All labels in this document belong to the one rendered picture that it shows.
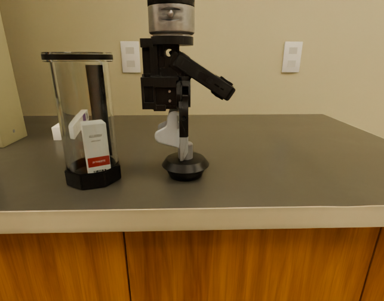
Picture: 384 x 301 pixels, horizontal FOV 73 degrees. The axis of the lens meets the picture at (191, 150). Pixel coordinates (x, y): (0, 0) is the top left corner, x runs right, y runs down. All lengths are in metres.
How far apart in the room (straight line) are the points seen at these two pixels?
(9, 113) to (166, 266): 0.58
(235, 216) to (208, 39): 0.79
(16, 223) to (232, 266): 0.36
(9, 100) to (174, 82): 0.53
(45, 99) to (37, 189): 0.73
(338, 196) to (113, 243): 0.39
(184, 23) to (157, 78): 0.09
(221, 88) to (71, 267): 0.41
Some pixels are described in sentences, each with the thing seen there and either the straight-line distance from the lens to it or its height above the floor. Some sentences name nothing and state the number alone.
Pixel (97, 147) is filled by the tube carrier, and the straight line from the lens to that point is 0.47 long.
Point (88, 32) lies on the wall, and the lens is 1.14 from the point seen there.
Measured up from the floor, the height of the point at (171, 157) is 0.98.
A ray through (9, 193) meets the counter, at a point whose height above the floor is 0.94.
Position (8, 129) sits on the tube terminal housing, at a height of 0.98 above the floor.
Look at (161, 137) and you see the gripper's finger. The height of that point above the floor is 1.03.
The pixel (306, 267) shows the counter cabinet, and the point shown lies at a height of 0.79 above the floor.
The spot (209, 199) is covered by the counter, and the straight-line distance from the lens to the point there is 0.43.
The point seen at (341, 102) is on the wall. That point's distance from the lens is 1.28.
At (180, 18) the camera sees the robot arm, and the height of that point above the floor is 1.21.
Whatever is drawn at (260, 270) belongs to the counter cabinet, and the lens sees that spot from 0.54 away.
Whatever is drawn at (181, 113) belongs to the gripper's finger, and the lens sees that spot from 0.43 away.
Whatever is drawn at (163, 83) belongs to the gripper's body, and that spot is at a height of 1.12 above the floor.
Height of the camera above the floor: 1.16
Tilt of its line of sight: 20 degrees down
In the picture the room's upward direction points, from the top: straight up
